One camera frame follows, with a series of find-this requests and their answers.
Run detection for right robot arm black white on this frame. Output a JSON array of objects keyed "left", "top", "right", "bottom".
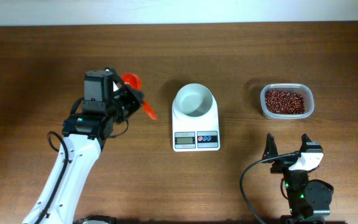
[{"left": 262, "top": 134, "right": 334, "bottom": 224}]

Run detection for white digital kitchen scale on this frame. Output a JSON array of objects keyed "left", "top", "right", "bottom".
[{"left": 172, "top": 96, "right": 221, "bottom": 152}]

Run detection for clear plastic container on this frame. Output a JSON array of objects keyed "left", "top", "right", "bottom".
[{"left": 260, "top": 83, "right": 314, "bottom": 119}]

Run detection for orange measuring scoop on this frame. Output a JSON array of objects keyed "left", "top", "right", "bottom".
[{"left": 122, "top": 73, "right": 158, "bottom": 120}]

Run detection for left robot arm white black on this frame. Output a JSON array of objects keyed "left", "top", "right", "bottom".
[{"left": 23, "top": 67, "right": 144, "bottom": 223}]

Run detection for red adzuki beans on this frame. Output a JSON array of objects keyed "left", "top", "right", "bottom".
[{"left": 264, "top": 90, "right": 305, "bottom": 114}]

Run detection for white round bowl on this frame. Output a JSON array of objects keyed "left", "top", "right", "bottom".
[{"left": 173, "top": 83, "right": 213, "bottom": 118}]

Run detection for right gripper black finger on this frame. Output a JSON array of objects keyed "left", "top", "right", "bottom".
[
  {"left": 301, "top": 134, "right": 321, "bottom": 153},
  {"left": 262, "top": 133, "right": 278, "bottom": 163}
]

